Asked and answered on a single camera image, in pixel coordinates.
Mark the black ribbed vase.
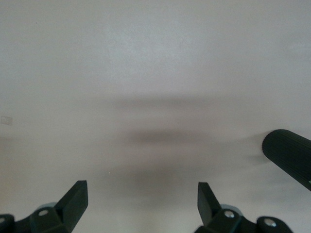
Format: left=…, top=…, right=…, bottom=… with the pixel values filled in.
left=261, top=129, right=311, bottom=192

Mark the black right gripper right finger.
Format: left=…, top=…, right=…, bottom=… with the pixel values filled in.
left=194, top=182, right=292, bottom=233

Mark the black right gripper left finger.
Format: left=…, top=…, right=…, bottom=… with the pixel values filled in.
left=0, top=180, right=88, bottom=233

